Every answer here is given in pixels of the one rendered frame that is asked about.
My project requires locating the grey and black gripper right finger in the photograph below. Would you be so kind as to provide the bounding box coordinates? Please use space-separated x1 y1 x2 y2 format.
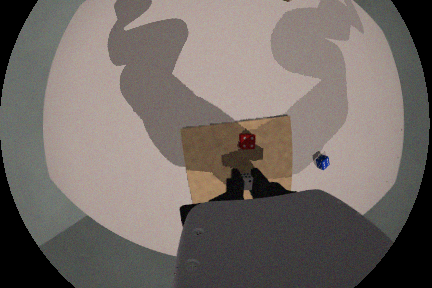
249 168 297 199

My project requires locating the tan square mat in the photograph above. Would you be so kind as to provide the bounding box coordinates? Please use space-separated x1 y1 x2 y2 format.
180 116 293 204

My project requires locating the blue die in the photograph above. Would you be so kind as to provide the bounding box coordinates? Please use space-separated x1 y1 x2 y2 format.
316 155 330 170

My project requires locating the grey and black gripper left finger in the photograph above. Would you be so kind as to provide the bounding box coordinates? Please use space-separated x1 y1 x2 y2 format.
180 168 244 226

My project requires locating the white die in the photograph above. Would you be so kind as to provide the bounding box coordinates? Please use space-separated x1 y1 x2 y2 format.
241 173 253 190

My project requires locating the red die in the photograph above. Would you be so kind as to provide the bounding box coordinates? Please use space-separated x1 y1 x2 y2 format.
239 133 256 149

